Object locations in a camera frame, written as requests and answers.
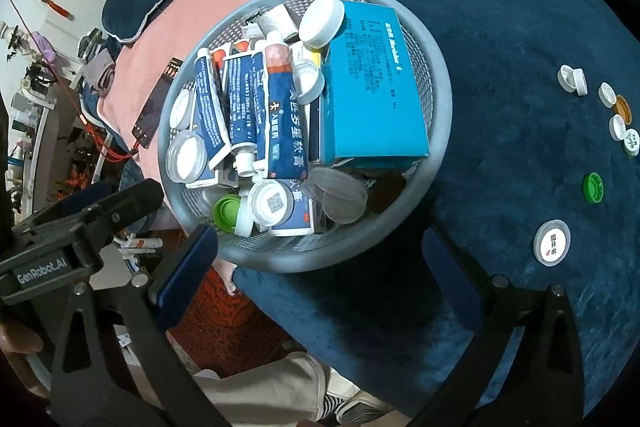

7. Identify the clear plastic lid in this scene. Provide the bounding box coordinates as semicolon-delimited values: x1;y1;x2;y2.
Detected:
302;166;351;204
320;179;369;224
166;130;209;184

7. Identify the small white lid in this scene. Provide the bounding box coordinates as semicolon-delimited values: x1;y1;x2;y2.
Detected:
169;87;196;130

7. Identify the blue white ointment box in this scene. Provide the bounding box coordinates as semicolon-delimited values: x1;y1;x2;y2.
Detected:
269;179;315;236

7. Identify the medium white lid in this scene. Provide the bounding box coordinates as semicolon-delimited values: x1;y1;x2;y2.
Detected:
292;59;326;106

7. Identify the cluttered white shelf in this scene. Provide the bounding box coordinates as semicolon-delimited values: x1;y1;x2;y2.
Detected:
0;24;83;228

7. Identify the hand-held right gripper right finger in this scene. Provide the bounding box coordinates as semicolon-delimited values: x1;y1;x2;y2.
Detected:
410;227;586;427

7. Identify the light blue box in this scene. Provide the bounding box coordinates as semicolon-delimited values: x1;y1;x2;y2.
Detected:
317;0;431;167

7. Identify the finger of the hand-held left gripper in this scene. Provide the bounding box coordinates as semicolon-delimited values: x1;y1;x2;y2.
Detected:
12;180;120;235
70;178;166;258

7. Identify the blue white ointment tube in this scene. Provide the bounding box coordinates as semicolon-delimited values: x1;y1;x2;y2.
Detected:
227;51;266;176
262;31;312;180
192;49;234;168

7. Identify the green white flip cap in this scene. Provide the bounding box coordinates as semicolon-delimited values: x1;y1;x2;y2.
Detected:
213;195;256;238

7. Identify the striped shoe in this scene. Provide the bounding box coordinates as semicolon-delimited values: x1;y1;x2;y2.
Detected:
320;393;397;427

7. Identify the white printed cap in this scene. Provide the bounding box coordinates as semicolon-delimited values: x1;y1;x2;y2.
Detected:
248;180;295;227

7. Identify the person's left hand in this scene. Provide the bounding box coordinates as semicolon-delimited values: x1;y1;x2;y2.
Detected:
0;321;52;402

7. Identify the white tube red cap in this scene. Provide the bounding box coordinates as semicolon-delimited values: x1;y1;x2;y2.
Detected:
117;234;164;258

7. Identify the black flat device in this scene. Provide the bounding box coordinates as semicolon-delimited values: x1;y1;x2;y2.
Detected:
132;56;184;149

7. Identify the small white box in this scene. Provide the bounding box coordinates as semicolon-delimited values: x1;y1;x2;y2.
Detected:
257;4;301;43

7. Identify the grey mesh basket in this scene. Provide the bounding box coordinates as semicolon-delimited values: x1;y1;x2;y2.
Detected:
157;0;454;276

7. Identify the beige trouser leg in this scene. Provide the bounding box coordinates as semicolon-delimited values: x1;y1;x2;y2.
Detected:
135;349;332;427

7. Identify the brown jar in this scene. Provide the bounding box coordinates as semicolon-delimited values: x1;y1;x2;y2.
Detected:
367;170;407;214

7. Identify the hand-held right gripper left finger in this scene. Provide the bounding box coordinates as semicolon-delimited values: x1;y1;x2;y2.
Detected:
47;223;221;427

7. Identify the red patterned mat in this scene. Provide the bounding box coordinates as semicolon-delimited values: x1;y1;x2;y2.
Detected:
167;266;302;376

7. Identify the red cable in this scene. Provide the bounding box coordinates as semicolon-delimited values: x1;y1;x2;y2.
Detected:
0;0;142;160

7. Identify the white labelled lid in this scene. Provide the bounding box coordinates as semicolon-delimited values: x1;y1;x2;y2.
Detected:
532;219;572;267

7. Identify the grey purple clothes heap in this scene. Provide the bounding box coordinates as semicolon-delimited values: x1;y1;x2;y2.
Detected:
77;29;119;98

